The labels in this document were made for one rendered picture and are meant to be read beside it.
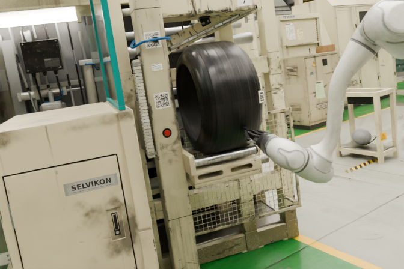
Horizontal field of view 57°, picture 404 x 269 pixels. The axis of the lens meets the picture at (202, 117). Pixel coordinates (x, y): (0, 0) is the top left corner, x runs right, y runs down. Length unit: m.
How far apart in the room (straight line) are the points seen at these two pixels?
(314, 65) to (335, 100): 5.12
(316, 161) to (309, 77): 5.02
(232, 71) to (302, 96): 4.79
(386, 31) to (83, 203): 0.99
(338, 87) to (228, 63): 0.55
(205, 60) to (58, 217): 0.96
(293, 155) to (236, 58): 0.61
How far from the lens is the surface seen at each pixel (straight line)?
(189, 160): 1.77
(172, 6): 2.13
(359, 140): 4.79
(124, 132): 1.12
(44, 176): 1.13
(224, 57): 1.77
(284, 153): 1.40
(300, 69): 6.43
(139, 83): 1.80
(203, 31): 2.29
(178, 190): 1.91
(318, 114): 6.65
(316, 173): 1.52
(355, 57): 1.41
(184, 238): 2.00
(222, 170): 1.85
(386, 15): 1.20
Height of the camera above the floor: 1.38
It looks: 8 degrees down
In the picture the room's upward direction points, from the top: 8 degrees counter-clockwise
